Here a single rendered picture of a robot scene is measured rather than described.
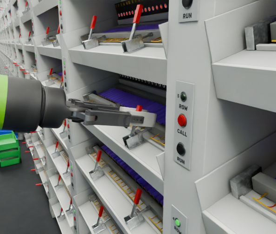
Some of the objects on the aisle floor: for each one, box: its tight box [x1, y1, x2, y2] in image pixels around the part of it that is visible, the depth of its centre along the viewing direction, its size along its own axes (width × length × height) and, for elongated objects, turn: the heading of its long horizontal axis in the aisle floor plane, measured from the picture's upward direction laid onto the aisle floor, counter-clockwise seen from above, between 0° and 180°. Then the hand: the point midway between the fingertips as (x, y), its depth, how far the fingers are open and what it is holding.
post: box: [58, 0, 122, 234], centre depth 107 cm, size 20×9×175 cm, turn 117°
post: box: [31, 6, 62, 218], centre depth 167 cm, size 20×9×175 cm, turn 117°
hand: (138, 116), depth 60 cm, fingers open, 3 cm apart
